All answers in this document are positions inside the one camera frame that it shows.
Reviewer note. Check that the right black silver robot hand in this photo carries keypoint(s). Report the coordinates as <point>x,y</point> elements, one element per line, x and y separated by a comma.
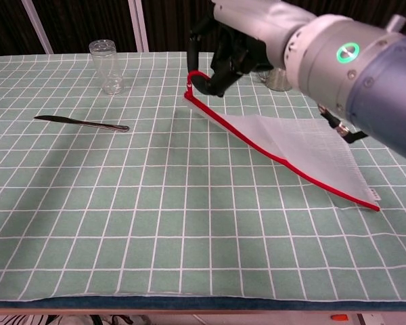
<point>257,20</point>

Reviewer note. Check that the clear mesh zipper pouch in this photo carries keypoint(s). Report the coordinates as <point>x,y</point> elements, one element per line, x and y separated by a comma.
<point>308,149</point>

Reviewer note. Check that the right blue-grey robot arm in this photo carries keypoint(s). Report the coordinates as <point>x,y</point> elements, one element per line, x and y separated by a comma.
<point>385,84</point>

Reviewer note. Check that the small metal pitcher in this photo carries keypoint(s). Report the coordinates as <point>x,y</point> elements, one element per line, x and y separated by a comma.
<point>277,81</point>

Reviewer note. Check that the clear drinking glass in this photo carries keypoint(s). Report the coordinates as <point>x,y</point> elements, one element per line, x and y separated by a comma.
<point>108,67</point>

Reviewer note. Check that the black pleated curtain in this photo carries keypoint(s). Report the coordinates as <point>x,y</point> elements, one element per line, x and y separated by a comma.
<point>78,20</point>

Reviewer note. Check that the silver table knife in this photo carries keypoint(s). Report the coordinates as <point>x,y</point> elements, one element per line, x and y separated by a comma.
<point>88,123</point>

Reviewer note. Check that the green checkered tablecloth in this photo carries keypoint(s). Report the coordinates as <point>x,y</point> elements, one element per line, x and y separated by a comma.
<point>155,220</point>

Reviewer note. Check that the white aluminium frame post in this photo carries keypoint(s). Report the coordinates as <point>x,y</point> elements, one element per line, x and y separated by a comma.
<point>37,25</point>
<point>138,25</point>

